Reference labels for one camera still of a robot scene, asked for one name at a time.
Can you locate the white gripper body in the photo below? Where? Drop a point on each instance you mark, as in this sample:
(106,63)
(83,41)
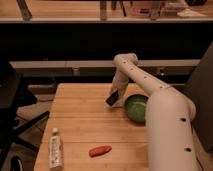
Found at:
(119,84)

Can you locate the black eraser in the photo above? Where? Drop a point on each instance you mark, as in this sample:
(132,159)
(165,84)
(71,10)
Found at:
(112,98)

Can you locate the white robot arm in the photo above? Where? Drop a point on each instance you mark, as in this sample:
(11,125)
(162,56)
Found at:
(168,116)

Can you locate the green bowl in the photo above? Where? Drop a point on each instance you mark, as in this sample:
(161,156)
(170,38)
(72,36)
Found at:
(135,107)

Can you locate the orange carrot toy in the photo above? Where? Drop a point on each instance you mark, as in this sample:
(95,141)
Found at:
(100,150)

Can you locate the white sneaker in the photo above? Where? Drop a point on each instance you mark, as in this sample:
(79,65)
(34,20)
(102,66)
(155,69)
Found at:
(190,13)

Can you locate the white glue bottle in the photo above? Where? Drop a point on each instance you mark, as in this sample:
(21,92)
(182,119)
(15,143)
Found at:
(55,151)

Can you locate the black office chair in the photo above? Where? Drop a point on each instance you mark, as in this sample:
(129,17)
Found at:
(14,94)

